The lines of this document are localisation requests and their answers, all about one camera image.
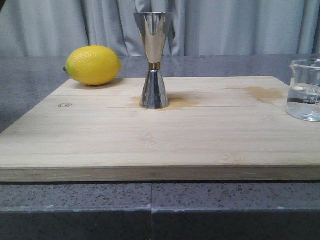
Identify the steel double jigger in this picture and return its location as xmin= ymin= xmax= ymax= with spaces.
xmin=134 ymin=12 xmax=172 ymax=109

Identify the clear glass beaker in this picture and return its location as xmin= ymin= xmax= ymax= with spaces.
xmin=286 ymin=58 xmax=320 ymax=122

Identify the wooden cutting board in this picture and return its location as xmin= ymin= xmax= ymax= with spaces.
xmin=0 ymin=76 xmax=320 ymax=182

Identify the yellow lemon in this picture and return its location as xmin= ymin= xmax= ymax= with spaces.
xmin=63 ymin=45 xmax=122 ymax=86

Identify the grey curtain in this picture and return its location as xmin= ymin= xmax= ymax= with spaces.
xmin=0 ymin=0 xmax=320 ymax=57

